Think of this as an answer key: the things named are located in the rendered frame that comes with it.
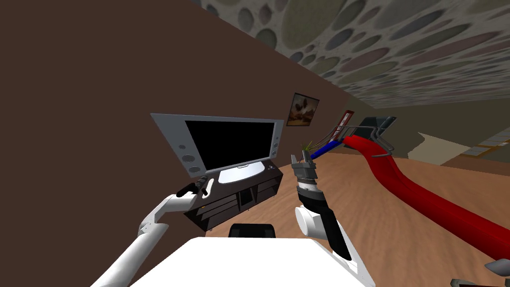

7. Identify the blue long shape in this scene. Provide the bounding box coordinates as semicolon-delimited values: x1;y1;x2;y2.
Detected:
310;140;344;160

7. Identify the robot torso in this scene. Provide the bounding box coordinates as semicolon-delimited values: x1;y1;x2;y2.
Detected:
129;223;376;287

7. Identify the brown framed wall picture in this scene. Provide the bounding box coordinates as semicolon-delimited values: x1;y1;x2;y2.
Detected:
286;92;321;128

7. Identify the red and white wall picture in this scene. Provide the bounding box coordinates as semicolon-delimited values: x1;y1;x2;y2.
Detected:
336;109;356;140

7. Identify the dark brown television stand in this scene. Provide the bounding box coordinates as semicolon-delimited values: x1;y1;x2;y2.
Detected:
183;161;285;233

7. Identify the dark chair with metal frame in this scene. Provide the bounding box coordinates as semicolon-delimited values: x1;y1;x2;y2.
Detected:
318;116;398;159

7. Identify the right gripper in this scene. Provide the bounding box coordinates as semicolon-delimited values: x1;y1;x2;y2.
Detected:
290;151;319;185

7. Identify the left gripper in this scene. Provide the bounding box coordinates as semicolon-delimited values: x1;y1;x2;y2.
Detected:
176;176;215;199

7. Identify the grey flat screen television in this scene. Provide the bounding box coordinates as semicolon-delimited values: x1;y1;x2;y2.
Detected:
150;113;285;185

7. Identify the red long couch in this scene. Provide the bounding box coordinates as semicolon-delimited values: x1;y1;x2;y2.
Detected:
342;135;510;261

